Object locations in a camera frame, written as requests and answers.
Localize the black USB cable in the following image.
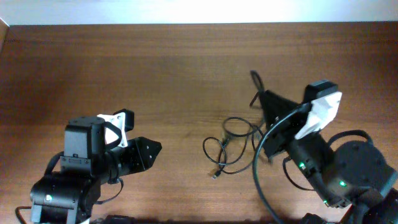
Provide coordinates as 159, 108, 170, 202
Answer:
202, 70, 274, 180

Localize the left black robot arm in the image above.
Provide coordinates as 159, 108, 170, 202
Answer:
30, 112, 162, 223

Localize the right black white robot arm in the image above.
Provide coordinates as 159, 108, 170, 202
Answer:
257, 86, 397, 223

